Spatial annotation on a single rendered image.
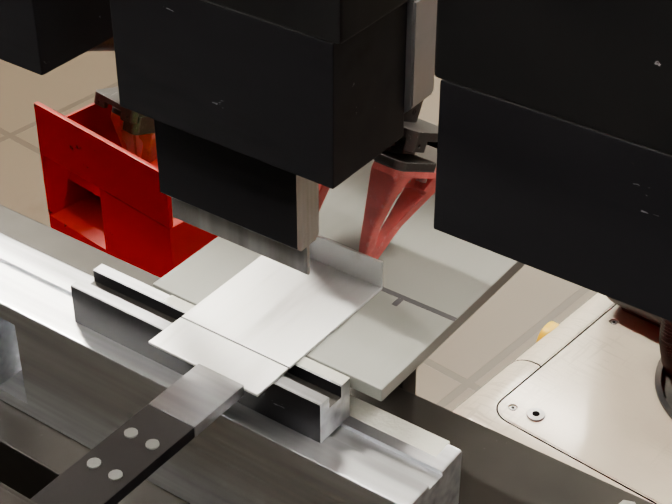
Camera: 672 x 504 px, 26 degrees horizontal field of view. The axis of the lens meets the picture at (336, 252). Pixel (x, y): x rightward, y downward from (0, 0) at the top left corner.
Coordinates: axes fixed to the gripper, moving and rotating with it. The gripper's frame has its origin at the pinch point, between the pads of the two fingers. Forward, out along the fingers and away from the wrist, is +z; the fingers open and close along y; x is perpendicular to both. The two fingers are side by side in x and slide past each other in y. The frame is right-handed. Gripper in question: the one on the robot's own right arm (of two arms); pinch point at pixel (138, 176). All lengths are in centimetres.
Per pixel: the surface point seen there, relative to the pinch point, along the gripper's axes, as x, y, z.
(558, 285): -8, -116, 43
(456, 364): -7, -87, 51
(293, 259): 57, 43, -25
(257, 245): 54, 44, -25
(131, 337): 45, 43, -14
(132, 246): 9.3, 8.5, 2.4
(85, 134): 3.4, 11.3, -7.6
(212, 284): 47, 38, -18
